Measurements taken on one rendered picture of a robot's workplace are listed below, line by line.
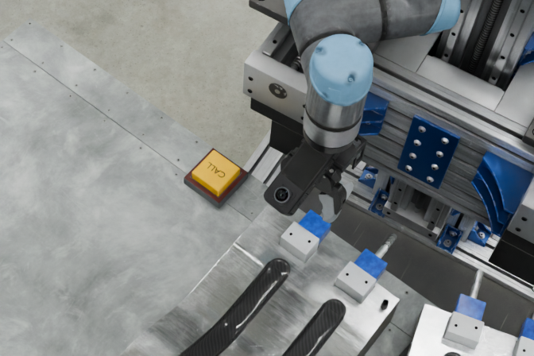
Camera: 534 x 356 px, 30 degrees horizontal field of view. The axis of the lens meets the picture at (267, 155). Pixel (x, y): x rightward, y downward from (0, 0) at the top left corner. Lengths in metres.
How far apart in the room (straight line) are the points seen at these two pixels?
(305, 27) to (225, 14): 1.73
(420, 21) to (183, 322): 0.57
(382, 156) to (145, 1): 1.32
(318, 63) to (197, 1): 1.84
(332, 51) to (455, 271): 1.25
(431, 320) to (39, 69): 0.84
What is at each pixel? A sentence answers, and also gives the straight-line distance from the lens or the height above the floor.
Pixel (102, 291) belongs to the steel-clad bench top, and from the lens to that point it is 1.66.
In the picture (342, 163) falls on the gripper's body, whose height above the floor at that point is 1.15.
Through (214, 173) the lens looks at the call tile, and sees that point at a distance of 1.70.
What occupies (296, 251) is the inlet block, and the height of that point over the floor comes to 0.91.
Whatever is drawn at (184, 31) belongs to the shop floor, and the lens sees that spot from 2.94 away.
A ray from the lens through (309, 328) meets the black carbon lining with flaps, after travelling 1.54.
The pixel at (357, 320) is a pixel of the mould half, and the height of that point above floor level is 0.89.
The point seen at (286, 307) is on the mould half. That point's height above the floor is 0.89.
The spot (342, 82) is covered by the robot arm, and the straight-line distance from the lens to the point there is 1.18.
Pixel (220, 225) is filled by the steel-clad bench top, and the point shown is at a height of 0.80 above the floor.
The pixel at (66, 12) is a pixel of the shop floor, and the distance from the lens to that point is 3.01.
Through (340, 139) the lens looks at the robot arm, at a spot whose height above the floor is 1.23.
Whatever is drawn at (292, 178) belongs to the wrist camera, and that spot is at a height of 1.16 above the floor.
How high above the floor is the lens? 2.31
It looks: 59 degrees down
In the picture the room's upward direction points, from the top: 6 degrees clockwise
